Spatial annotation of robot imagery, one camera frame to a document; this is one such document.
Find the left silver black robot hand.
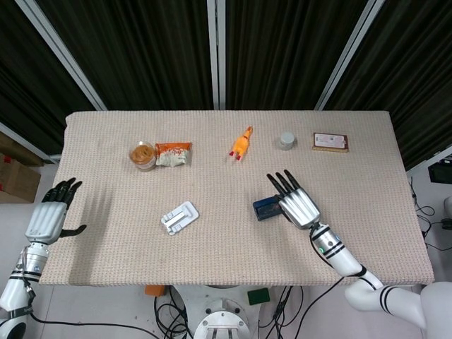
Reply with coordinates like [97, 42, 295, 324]
[24, 177, 88, 244]

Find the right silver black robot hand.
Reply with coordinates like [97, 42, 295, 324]
[266, 169, 321, 231]

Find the blue folding tray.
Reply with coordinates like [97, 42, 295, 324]
[252, 195, 289, 222]

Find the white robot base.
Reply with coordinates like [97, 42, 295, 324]
[192, 284, 256, 339]

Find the brown cardboard box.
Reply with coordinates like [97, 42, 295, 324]
[0, 132, 45, 167]
[0, 152, 42, 204]

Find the small white grey jar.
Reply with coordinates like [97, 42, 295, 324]
[279, 131, 297, 150]

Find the flat red yellow carton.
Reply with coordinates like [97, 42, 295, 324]
[311, 131, 350, 154]

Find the yellow rubber chicken toy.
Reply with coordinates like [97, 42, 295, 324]
[227, 125, 255, 163]

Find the beige waffle tablecloth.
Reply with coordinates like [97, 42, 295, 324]
[37, 110, 436, 287]

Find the green block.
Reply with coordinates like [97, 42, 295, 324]
[246, 287, 271, 307]

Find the clear jar with orange snack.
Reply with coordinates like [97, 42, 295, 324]
[129, 140, 157, 172]

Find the white folding phone stand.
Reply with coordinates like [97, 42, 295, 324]
[160, 200, 200, 237]

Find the orange block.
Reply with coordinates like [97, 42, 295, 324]
[144, 285, 166, 299]

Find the dark curtain panel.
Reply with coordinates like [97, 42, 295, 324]
[323, 0, 452, 171]
[225, 0, 370, 111]
[0, 0, 96, 158]
[35, 0, 215, 111]

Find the orange white snack bag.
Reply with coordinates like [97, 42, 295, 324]
[154, 141, 194, 168]

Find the black monitor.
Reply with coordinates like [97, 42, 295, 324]
[427, 164, 452, 184]

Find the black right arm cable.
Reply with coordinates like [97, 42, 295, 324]
[309, 231, 368, 339]

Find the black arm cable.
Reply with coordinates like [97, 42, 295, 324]
[309, 231, 368, 339]
[10, 246, 194, 339]

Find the black floor cable bundle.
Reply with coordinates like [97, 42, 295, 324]
[256, 285, 304, 339]
[152, 285, 194, 339]

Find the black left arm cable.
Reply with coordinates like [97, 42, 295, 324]
[10, 246, 194, 339]

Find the thin black wall cable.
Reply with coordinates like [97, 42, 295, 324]
[409, 176, 446, 250]

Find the white frame post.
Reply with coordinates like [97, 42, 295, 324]
[206, 0, 227, 110]
[315, 0, 389, 111]
[13, 0, 107, 111]

